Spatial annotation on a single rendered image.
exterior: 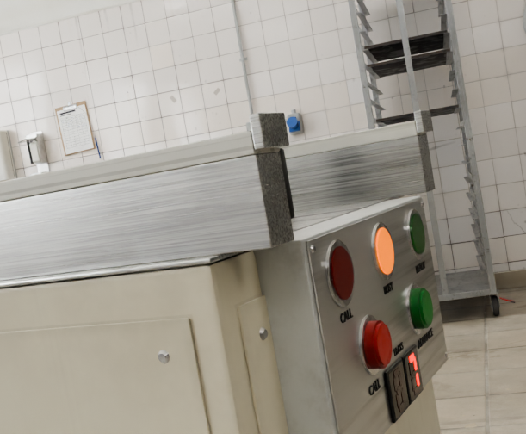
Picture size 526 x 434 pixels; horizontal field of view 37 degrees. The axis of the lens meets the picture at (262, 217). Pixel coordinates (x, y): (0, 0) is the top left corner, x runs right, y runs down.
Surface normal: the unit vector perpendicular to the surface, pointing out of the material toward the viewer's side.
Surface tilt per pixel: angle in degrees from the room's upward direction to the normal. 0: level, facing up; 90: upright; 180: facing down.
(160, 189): 90
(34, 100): 90
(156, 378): 90
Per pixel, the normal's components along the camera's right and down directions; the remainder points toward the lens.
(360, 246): 0.88, -0.12
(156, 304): -0.46, 0.12
